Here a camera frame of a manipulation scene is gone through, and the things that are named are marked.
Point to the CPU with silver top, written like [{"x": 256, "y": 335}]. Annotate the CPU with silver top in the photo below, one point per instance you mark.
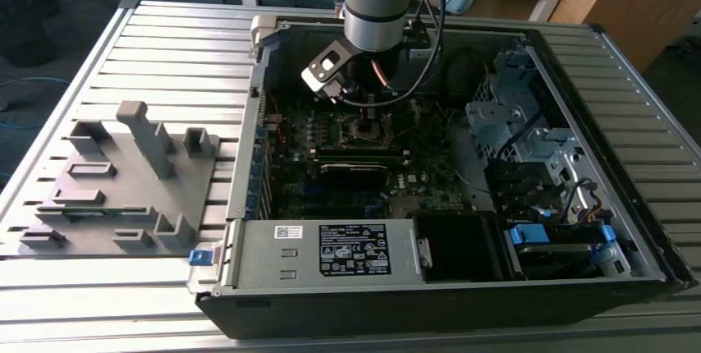
[{"x": 370, "y": 130}]

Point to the CPU socket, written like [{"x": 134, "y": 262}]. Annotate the CPU socket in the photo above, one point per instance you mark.
[{"x": 348, "y": 141}]

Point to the black RAM slot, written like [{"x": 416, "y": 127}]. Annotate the black RAM slot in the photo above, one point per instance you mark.
[
  {"x": 356, "y": 159},
  {"x": 356, "y": 150}
]

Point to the grey case release latch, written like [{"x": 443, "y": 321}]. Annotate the grey case release latch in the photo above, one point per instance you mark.
[{"x": 264, "y": 26}]

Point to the black expansion card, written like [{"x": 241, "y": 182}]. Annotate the black expansion card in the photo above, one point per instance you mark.
[{"x": 350, "y": 178}]

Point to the green motherboard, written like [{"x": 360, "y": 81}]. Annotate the green motherboard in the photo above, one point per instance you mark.
[{"x": 433, "y": 164}]

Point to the silver metal drive cage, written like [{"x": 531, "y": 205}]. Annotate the silver metal drive cage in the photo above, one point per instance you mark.
[{"x": 493, "y": 115}]

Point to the dark chipset heatsink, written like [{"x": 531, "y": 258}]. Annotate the dark chipset heatsink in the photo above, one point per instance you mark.
[{"x": 407, "y": 205}]

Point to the black power connector bundle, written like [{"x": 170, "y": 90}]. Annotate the black power connector bundle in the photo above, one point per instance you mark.
[{"x": 515, "y": 180}]

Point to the grey power supply unit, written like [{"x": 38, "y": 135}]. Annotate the grey power supply unit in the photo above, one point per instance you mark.
[{"x": 258, "y": 254}]

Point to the blue disk carrier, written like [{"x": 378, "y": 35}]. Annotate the blue disk carrier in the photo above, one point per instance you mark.
[{"x": 528, "y": 234}]

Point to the grey parts rack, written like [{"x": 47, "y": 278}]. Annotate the grey parts rack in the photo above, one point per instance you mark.
[{"x": 137, "y": 189}]

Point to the blue case latch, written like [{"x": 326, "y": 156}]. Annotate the blue case latch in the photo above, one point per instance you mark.
[{"x": 200, "y": 257}]

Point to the wooden cabinet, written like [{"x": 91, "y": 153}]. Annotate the wooden cabinet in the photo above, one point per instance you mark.
[{"x": 647, "y": 0}]

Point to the black disk drive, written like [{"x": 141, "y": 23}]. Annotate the black disk drive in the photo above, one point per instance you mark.
[{"x": 553, "y": 260}]

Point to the black PC case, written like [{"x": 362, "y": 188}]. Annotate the black PC case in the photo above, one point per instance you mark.
[{"x": 384, "y": 316}]

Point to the blue plastic clip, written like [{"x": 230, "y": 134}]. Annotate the blue plastic clip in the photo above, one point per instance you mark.
[{"x": 608, "y": 234}]

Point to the green RAM stick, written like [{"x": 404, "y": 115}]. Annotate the green RAM stick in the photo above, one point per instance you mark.
[{"x": 90, "y": 213}]

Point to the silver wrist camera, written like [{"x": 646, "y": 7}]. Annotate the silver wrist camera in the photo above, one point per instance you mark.
[{"x": 326, "y": 70}]

